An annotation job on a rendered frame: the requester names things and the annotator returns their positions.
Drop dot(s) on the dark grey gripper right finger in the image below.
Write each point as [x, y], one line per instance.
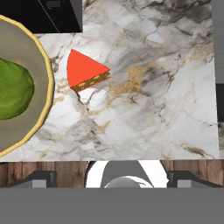
[183, 176]

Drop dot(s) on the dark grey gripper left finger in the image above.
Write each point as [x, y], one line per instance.
[40, 176]

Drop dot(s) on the green salad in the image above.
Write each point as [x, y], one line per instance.
[13, 89]

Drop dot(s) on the beige bowl with yellow rim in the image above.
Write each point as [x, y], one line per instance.
[20, 43]

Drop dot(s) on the white and grey round object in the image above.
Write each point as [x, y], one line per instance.
[125, 175]

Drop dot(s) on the red wedge-shaped food slice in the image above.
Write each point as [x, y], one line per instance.
[81, 68]

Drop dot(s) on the grey and black appliance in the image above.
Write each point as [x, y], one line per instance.
[218, 43]

